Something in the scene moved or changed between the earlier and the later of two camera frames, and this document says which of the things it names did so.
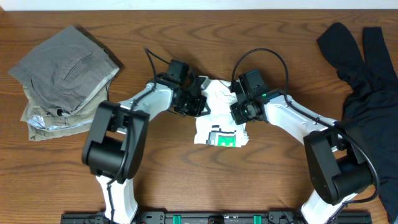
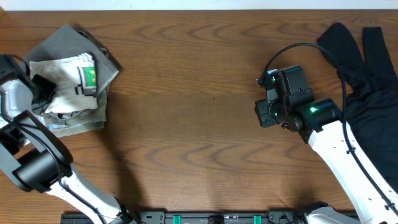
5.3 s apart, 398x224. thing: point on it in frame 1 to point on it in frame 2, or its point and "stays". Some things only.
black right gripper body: (242, 112) to (269, 114)
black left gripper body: (195, 104) to (41, 90)
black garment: (370, 109) stays
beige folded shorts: (43, 124) stays
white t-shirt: (219, 127) to (76, 81)
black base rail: (210, 217) stays
